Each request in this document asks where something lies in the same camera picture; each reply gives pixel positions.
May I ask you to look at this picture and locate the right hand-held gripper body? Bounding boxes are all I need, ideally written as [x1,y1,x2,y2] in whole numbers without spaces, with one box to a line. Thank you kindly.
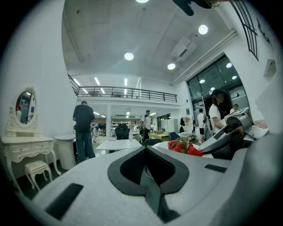
[224,107,270,144]

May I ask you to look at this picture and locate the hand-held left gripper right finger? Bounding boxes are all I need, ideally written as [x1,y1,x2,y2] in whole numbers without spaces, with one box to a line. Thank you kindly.
[146,133,279,226]

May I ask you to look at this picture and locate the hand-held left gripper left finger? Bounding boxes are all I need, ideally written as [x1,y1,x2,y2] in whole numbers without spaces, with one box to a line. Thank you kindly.
[32,146,164,226]

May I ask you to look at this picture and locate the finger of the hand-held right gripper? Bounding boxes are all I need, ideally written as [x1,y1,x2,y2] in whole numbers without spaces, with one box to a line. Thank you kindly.
[198,124,242,154]

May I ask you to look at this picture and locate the white round plate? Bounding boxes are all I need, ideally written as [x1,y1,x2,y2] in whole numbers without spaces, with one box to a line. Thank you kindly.
[152,141,214,158]

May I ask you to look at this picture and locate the white marble square table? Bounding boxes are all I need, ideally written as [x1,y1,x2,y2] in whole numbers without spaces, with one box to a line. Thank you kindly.
[95,139,142,154]

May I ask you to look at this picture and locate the white curved counter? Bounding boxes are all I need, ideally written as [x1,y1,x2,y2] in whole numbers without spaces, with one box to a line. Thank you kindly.
[54,134,77,170]

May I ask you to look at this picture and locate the glass entrance doors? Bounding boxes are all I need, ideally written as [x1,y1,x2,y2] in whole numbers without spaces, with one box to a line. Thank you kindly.
[186,54,251,135]

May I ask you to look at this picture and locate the yellow-green table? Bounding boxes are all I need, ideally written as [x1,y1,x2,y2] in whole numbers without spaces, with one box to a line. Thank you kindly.
[148,132,171,142]

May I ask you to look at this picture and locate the black office chair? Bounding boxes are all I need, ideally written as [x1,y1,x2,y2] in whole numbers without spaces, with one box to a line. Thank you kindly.
[115,124,130,140]

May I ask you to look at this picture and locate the cream carved stool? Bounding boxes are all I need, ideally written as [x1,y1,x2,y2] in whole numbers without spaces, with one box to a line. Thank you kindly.
[24,160,53,191]

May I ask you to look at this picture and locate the dark padded chair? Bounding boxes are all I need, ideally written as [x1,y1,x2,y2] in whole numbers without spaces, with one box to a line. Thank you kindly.
[142,138,163,147]

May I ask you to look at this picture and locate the white ceiling pipes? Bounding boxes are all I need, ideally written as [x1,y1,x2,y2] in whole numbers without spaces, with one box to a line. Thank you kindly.
[169,29,238,86]

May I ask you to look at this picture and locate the cream carved dressing table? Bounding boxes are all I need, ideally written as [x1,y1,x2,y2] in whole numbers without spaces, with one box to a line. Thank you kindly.
[0,86,62,195]

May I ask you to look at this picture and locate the ceiling air conditioner unit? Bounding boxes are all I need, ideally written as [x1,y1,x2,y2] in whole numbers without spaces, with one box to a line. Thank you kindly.
[171,36,198,63]

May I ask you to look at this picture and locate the black balcony railing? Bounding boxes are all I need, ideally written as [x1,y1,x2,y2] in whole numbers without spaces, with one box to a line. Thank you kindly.
[67,73,178,103]

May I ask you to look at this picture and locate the oval cream framed mirror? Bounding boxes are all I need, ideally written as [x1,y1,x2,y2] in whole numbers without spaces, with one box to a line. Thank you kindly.
[5,86,42,137]

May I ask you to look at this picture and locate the black wall grid frame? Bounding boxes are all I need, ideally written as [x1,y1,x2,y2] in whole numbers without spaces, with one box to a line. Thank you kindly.
[229,0,260,62]

